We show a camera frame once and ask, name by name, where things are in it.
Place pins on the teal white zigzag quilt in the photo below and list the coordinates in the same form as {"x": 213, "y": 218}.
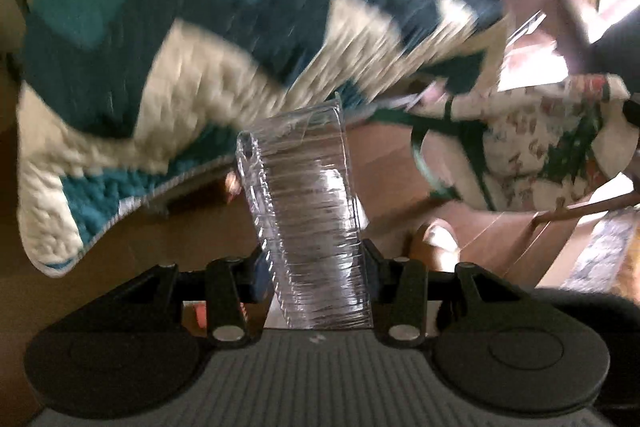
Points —
{"x": 100, "y": 32}

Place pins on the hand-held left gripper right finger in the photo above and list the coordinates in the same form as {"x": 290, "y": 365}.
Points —
{"x": 374, "y": 257}

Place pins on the clear ribbed plastic container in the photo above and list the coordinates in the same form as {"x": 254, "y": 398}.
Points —
{"x": 310, "y": 232}

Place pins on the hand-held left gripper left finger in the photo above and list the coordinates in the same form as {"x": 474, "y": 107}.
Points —
{"x": 261, "y": 279}

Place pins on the brown and white object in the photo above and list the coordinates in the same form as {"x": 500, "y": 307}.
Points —
{"x": 430, "y": 257}

